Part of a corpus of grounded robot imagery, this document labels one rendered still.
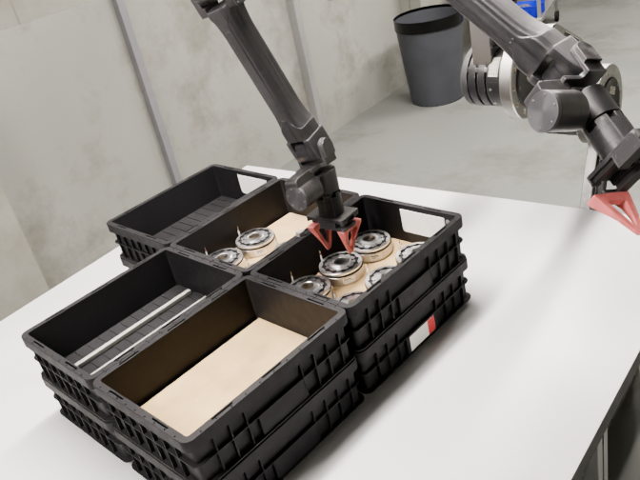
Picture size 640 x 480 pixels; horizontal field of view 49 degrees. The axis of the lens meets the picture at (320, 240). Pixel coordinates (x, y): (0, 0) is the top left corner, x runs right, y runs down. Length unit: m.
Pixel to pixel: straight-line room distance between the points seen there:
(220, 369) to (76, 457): 0.37
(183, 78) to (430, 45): 1.76
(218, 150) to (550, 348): 2.91
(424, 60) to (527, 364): 3.62
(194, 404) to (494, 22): 0.86
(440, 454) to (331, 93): 3.79
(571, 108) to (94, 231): 2.97
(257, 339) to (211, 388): 0.16
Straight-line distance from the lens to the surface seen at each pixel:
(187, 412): 1.38
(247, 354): 1.46
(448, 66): 4.98
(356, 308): 1.35
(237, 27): 1.40
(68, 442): 1.67
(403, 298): 1.47
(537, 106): 1.01
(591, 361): 1.53
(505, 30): 1.10
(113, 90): 3.69
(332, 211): 1.53
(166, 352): 1.44
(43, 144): 3.50
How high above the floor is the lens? 1.68
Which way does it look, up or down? 28 degrees down
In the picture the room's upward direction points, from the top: 13 degrees counter-clockwise
